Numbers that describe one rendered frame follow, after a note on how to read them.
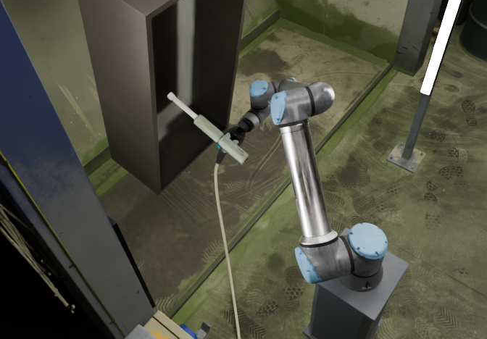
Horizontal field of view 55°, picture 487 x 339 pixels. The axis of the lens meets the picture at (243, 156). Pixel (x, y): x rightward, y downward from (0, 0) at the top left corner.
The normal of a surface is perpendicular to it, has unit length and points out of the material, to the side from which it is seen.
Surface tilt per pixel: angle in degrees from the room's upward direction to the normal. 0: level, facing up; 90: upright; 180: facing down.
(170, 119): 12
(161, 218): 0
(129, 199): 0
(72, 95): 57
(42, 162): 90
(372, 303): 0
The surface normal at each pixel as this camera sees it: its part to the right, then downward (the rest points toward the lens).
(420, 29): -0.62, 0.62
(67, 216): 0.79, 0.44
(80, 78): 0.63, 0.02
